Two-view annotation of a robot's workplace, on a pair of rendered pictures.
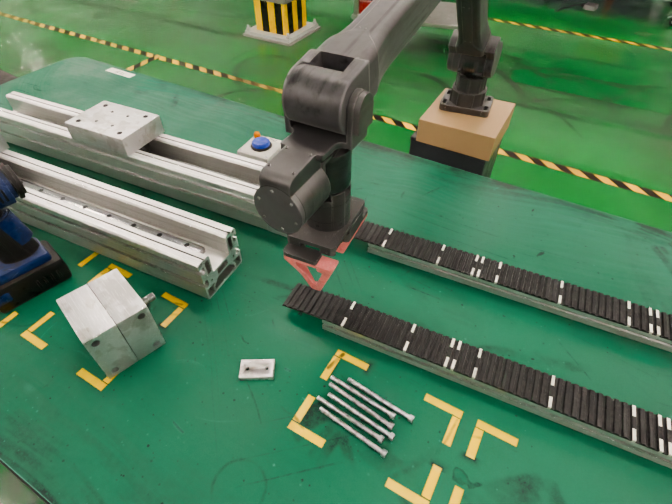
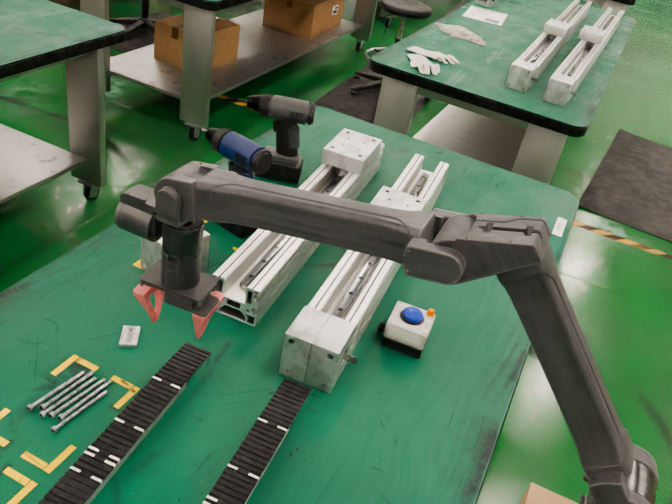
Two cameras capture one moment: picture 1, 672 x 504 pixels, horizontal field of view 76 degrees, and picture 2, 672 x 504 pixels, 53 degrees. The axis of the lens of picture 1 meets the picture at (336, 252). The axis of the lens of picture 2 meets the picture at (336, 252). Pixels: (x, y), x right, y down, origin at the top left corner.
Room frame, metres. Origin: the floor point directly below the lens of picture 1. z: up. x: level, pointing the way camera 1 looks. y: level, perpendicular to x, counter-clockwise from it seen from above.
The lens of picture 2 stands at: (0.47, -0.81, 1.63)
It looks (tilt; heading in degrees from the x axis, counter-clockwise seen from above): 33 degrees down; 79
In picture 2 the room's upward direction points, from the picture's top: 12 degrees clockwise
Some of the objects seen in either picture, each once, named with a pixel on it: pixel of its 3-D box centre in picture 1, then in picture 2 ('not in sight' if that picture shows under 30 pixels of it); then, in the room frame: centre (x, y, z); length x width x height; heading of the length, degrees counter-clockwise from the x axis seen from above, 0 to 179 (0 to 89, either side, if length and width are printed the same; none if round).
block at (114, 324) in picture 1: (121, 318); (178, 253); (0.38, 0.32, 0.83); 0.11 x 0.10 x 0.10; 134
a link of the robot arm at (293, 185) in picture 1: (308, 156); (158, 206); (0.37, 0.03, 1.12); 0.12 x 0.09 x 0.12; 151
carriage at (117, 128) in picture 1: (117, 132); (392, 219); (0.84, 0.47, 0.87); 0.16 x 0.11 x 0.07; 65
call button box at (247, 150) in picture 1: (260, 158); (404, 327); (0.83, 0.17, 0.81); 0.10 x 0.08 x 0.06; 155
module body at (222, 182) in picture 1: (125, 152); (388, 237); (0.84, 0.47, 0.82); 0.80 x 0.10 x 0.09; 65
